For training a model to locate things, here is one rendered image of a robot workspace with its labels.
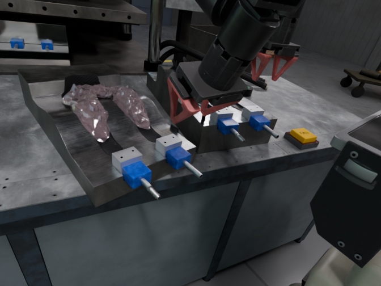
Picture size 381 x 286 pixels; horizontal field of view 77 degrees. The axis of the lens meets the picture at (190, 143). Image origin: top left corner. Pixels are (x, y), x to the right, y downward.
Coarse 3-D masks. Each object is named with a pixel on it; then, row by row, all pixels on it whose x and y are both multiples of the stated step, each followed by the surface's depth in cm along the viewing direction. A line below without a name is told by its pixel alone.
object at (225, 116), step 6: (210, 114) 66; (216, 114) 63; (222, 114) 63; (228, 114) 64; (216, 120) 64; (222, 120) 63; (228, 120) 63; (234, 120) 64; (222, 126) 62; (228, 126) 61; (234, 126) 62; (222, 132) 62; (228, 132) 62; (234, 132) 60; (240, 138) 58
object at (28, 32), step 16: (0, 16) 98; (16, 16) 103; (32, 16) 108; (0, 32) 96; (16, 32) 98; (32, 32) 100; (48, 32) 102; (64, 32) 105; (0, 48) 99; (32, 48) 103; (64, 48) 108; (16, 64) 104; (32, 64) 106; (48, 64) 109; (64, 64) 112
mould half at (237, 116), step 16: (160, 80) 86; (160, 96) 88; (176, 112) 76; (240, 112) 72; (192, 128) 67; (208, 128) 63; (240, 128) 68; (272, 128) 74; (208, 144) 66; (224, 144) 69; (240, 144) 72; (256, 144) 75
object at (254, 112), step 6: (246, 108) 69; (252, 108) 69; (258, 108) 70; (246, 114) 69; (252, 114) 68; (258, 114) 69; (252, 120) 67; (258, 120) 66; (264, 120) 66; (252, 126) 68; (258, 126) 66; (264, 126) 66; (270, 132) 64
